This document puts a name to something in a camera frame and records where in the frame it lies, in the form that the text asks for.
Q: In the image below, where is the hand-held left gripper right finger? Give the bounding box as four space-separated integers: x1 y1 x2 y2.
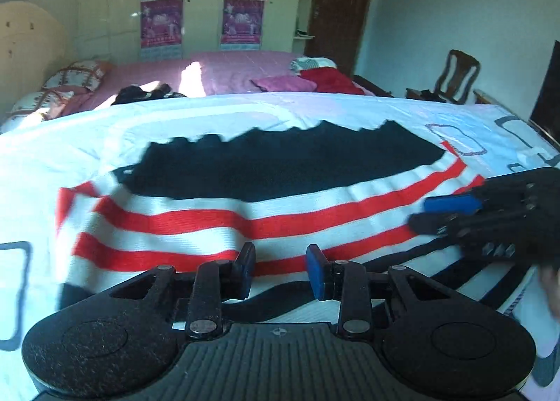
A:
305 244 454 339

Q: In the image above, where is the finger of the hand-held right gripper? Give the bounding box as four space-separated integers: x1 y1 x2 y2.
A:
408 213 544 262
423 167 560 215

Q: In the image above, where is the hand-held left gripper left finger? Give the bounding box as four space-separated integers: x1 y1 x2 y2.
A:
107 242 257 339

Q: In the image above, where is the striped knit sweater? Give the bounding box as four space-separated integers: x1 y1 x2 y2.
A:
55 119 544 324

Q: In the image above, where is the person's right hand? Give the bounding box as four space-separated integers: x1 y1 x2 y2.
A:
538 263 560 319

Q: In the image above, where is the dark wooden chair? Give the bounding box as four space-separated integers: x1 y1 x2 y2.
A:
405 49 481 105

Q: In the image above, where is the red cloth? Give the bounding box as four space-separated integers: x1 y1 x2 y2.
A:
299 68 365 96

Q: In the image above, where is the pink cloth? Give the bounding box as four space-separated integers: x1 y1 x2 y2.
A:
251 76 318 94

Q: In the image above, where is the striped folded cloth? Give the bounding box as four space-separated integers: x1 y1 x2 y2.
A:
290 57 338 76

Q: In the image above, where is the pink bed sheet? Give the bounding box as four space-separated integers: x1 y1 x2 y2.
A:
79 50 377 112

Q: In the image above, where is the dark cloth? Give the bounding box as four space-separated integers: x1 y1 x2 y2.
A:
111 83 188 107

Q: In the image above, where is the dark brown wooden door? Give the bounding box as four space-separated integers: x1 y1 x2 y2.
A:
304 0 380 78

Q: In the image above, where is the beige rounded headboard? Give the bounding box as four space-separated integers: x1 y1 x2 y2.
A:
0 0 67 98

